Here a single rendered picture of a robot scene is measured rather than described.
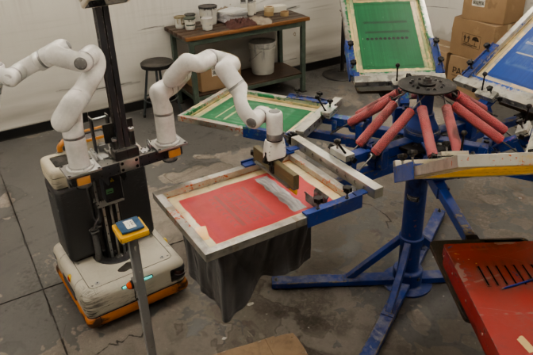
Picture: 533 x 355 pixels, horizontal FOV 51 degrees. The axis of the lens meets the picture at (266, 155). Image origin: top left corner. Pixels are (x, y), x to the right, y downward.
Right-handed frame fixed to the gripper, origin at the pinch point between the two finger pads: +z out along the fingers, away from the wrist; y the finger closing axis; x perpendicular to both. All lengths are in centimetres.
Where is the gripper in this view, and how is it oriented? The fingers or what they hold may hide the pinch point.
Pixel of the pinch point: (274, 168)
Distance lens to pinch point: 259.9
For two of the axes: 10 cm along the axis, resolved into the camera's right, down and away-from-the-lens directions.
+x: 5.2, 3.8, -7.7
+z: 0.2, 8.9, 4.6
